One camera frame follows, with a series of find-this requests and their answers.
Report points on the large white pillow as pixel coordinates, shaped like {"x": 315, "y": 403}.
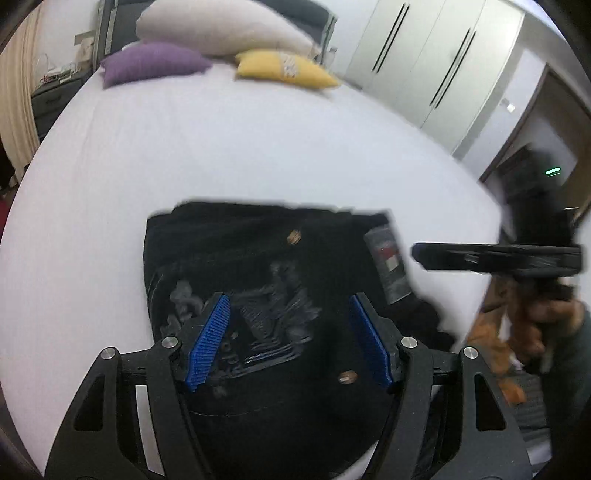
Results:
{"x": 221, "y": 23}

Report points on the cream curtain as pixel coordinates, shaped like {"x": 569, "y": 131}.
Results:
{"x": 18, "y": 92}

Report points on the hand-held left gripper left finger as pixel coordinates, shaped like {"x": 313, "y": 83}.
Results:
{"x": 210, "y": 344}

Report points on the white bed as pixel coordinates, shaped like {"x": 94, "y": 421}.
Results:
{"x": 231, "y": 138}

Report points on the clear acrylic box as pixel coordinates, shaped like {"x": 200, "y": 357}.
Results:
{"x": 57, "y": 71}

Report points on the black denim pants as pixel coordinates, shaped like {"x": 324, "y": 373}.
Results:
{"x": 258, "y": 249}

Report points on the yellow cushion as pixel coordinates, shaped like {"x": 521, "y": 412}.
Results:
{"x": 277, "y": 69}

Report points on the purple cushion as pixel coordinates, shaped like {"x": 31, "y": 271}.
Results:
{"x": 152, "y": 62}

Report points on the white wall switch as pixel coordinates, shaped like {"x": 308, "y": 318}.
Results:
{"x": 510, "y": 107}

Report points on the person's right hand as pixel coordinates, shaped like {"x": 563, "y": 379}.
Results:
{"x": 549, "y": 323}

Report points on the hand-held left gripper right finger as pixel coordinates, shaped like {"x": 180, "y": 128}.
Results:
{"x": 369, "y": 341}

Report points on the grey nightstand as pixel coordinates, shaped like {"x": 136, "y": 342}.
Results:
{"x": 51, "y": 106}

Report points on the grey padded headboard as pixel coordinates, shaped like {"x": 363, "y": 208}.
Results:
{"x": 108, "y": 18}

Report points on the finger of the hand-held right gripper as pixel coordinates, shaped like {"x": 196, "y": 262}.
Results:
{"x": 452, "y": 256}

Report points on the brown wooden door frame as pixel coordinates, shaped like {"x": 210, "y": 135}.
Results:
{"x": 507, "y": 134}

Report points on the white wardrobe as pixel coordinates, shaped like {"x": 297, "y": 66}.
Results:
{"x": 415, "y": 46}

